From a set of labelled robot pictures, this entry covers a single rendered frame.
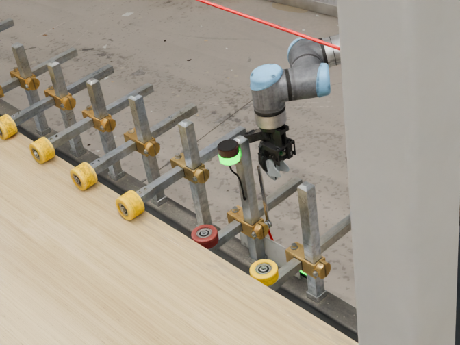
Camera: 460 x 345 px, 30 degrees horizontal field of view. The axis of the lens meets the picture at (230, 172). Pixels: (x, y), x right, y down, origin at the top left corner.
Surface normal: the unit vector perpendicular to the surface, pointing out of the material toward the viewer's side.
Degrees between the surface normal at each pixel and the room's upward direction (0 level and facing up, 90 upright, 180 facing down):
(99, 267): 0
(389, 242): 90
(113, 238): 0
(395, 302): 90
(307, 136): 0
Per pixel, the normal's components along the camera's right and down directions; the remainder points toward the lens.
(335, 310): -0.13, -0.80
